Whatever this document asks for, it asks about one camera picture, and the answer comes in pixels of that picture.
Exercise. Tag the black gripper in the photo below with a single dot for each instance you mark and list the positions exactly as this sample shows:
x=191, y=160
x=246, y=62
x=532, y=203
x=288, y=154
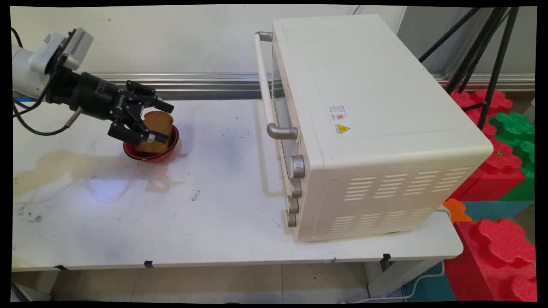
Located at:
x=92, y=96

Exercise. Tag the brown bread slice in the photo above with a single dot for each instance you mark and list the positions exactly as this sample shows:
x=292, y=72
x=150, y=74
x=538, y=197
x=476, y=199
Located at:
x=159, y=122

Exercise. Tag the red bowl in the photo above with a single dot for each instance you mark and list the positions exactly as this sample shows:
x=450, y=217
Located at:
x=165, y=155

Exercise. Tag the blue tape strip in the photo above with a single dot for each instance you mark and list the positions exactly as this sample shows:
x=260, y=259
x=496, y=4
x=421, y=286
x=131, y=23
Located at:
x=23, y=99

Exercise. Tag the large silver oven knob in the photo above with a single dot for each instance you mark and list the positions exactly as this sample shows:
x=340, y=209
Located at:
x=298, y=166

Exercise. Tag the small silver oven knob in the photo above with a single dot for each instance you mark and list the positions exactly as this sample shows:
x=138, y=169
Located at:
x=291, y=219

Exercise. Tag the yellow warning sticker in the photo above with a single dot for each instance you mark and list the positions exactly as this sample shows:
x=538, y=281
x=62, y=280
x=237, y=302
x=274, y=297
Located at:
x=343, y=128

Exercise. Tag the cream toaster oven body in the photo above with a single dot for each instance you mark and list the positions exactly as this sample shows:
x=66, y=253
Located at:
x=385, y=107

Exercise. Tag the white table leg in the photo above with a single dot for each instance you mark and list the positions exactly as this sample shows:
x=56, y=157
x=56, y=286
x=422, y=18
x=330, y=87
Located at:
x=398, y=276

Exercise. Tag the orange foam block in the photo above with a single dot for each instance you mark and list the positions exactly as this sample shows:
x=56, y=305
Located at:
x=458, y=211

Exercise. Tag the teal floor mat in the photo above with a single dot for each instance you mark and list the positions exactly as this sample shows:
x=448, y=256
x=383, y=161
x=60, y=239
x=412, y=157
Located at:
x=432, y=291

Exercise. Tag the large red foam block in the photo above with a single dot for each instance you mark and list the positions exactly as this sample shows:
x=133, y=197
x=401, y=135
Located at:
x=496, y=175

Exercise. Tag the black tripod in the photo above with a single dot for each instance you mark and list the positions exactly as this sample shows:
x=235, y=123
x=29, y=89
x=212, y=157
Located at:
x=498, y=55

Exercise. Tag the teal foam block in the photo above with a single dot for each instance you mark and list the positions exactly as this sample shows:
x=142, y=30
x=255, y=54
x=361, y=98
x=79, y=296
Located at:
x=496, y=209

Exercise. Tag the green foam block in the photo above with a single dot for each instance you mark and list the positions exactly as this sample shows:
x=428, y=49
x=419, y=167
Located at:
x=516, y=128

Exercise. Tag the red foam block with knobs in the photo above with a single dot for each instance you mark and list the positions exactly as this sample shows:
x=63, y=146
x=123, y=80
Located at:
x=501, y=256

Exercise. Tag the aluminium wall rail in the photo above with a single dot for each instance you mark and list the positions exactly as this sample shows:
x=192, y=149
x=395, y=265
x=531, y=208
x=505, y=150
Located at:
x=205, y=81

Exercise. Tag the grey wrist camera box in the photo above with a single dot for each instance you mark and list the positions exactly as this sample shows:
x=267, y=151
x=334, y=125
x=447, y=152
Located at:
x=77, y=45

